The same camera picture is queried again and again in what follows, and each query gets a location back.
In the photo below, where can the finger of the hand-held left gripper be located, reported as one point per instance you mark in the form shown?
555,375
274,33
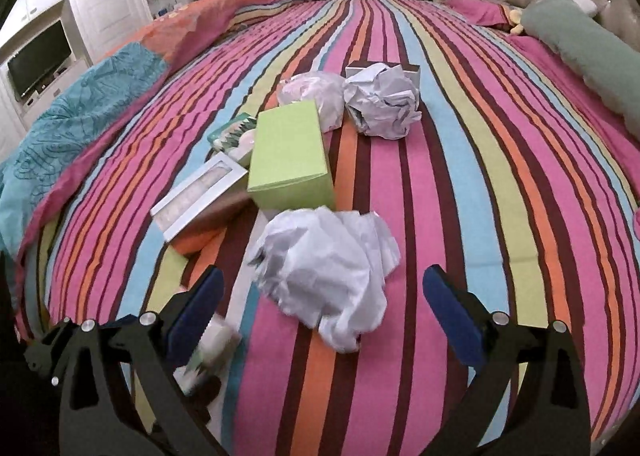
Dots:
42,346

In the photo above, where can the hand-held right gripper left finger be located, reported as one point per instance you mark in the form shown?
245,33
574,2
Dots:
192,321

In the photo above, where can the yellow plush toy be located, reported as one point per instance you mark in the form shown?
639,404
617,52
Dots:
516,18

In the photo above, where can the blue and orange quilt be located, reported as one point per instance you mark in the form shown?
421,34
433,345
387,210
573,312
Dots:
75,111

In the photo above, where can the grey cardboard box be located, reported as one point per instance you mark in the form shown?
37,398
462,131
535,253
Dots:
355,70

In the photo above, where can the green bolster pillow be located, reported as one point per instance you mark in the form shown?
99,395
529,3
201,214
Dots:
590,56

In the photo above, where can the black television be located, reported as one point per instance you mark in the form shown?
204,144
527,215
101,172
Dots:
40,61

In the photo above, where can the white wardrobe unit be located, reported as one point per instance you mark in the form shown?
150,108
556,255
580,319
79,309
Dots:
100,1

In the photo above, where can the small pink pillow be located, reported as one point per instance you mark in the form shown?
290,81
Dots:
480,11

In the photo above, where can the white window box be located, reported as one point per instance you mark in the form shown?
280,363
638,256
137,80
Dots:
200,196

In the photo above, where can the white plastic bag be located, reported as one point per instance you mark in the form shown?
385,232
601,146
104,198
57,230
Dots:
315,91

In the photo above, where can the striped multicolour bed sheet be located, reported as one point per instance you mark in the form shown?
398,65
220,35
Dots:
450,186

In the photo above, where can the orange brown box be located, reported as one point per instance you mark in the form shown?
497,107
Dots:
200,236

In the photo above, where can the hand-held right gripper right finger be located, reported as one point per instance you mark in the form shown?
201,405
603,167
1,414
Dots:
452,321

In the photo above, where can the large white paper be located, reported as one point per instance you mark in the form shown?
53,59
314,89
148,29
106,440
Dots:
325,261

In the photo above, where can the white printed paper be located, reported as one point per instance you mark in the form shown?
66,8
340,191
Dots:
382,101

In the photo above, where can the green cardboard box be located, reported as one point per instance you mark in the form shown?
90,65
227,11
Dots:
290,156

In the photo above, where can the green patterned tissue packet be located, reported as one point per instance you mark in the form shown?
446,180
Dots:
230,133

